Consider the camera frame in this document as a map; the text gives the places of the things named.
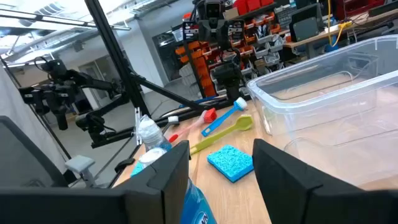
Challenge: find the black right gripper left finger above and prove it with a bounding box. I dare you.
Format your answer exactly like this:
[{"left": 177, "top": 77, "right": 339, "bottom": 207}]
[{"left": 0, "top": 139, "right": 191, "bottom": 224}]

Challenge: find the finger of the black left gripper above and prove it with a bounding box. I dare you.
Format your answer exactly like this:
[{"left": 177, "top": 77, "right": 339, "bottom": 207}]
[
  {"left": 182, "top": 19, "right": 217, "bottom": 43},
  {"left": 217, "top": 19, "right": 246, "bottom": 50}
]

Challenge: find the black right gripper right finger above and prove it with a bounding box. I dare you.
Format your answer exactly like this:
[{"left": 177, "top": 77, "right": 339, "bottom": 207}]
[{"left": 251, "top": 138, "right": 398, "bottom": 224}]

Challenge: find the blue dish brush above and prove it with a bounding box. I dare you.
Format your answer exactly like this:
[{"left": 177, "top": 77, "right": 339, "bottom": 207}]
[{"left": 201, "top": 96, "right": 249, "bottom": 138}]

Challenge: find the grey dish brush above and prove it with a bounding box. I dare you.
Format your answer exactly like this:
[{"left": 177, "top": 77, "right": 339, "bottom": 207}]
[{"left": 160, "top": 115, "right": 180, "bottom": 136}]

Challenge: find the green dish brush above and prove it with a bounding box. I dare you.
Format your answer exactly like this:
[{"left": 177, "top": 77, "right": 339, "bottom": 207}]
[{"left": 189, "top": 114, "right": 254, "bottom": 156}]

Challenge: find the small cardboard box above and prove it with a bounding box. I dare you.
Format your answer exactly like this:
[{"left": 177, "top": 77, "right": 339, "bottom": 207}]
[{"left": 223, "top": 7, "right": 239, "bottom": 21}]

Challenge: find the black table clamp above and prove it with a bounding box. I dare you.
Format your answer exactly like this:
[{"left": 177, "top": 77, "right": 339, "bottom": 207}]
[{"left": 114, "top": 157, "right": 136, "bottom": 174}]

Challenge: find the tall clear plastic bin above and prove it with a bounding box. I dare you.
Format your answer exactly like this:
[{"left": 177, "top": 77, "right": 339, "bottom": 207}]
[{"left": 246, "top": 34, "right": 398, "bottom": 162}]

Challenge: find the grey monitor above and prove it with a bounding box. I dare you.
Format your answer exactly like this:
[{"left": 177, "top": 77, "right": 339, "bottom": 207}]
[{"left": 289, "top": 4, "right": 324, "bottom": 43}]

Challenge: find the wooden workbench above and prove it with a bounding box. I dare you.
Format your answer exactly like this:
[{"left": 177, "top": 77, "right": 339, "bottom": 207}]
[{"left": 282, "top": 8, "right": 398, "bottom": 62}]

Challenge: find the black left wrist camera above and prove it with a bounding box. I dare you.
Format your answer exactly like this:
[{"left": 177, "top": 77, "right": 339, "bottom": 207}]
[{"left": 203, "top": 0, "right": 227, "bottom": 20}]

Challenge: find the silver metal bracket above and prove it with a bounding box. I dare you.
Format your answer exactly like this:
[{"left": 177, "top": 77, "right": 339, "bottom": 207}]
[{"left": 134, "top": 106, "right": 143, "bottom": 146}]

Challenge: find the yellow workbench cable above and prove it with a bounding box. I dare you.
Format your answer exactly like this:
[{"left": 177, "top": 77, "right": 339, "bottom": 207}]
[{"left": 325, "top": 0, "right": 354, "bottom": 48}]

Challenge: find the red bin wire shelf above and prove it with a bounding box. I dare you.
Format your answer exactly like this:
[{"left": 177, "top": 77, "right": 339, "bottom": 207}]
[{"left": 334, "top": 0, "right": 386, "bottom": 21}]

